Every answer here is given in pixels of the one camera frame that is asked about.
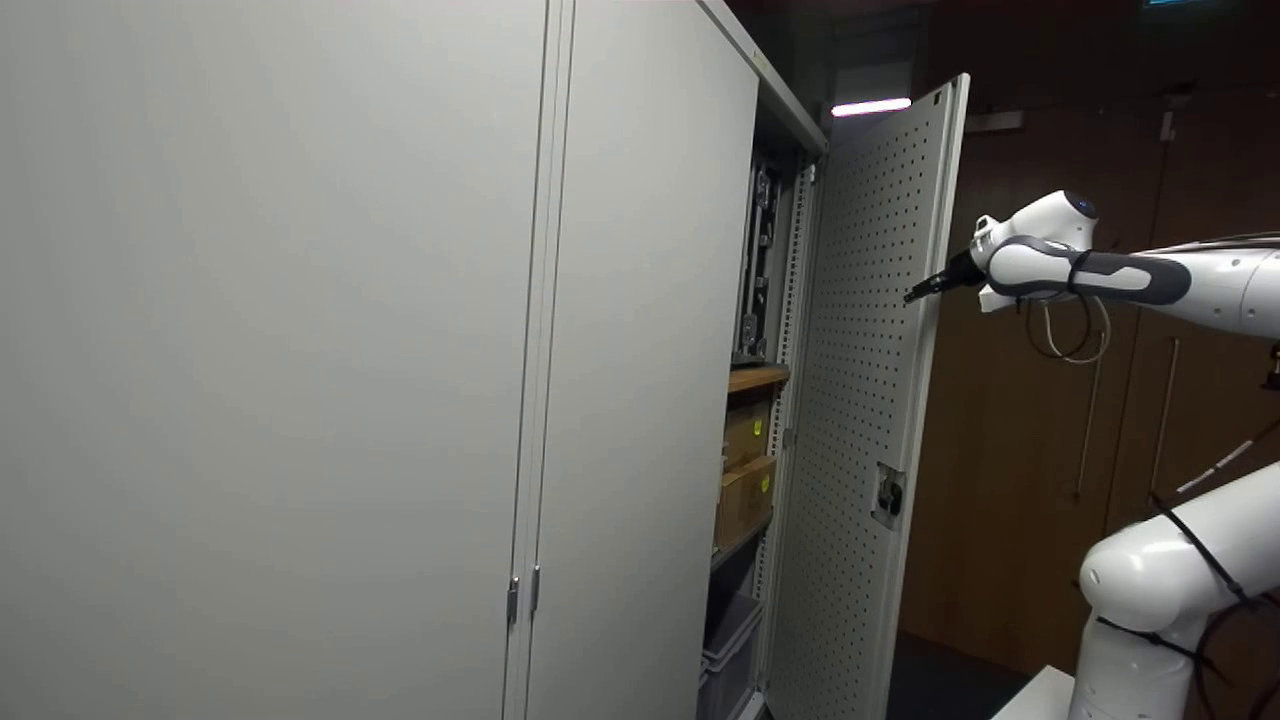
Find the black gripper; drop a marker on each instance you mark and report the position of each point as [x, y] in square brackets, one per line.
[958, 273]

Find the grey perforated cupboard door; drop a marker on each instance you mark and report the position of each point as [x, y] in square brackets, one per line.
[860, 377]

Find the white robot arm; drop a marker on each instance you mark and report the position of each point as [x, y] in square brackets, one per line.
[1153, 584]

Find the white robot base table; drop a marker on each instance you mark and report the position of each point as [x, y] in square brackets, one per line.
[1040, 699]

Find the wooden cupboard shelf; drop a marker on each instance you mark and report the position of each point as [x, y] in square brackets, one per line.
[758, 377]

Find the grey metal cupboard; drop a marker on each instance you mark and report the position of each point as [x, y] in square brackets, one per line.
[366, 356]

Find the ceiling light strip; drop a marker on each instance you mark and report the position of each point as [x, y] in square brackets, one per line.
[880, 106]

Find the upper cardboard box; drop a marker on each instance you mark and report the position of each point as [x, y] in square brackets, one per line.
[745, 435]

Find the cardboard box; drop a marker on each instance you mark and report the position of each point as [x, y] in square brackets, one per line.
[745, 502]
[745, 435]

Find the lower cardboard box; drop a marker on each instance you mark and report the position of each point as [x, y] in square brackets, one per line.
[745, 502]

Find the black door lock handle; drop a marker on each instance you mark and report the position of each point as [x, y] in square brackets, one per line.
[888, 493]

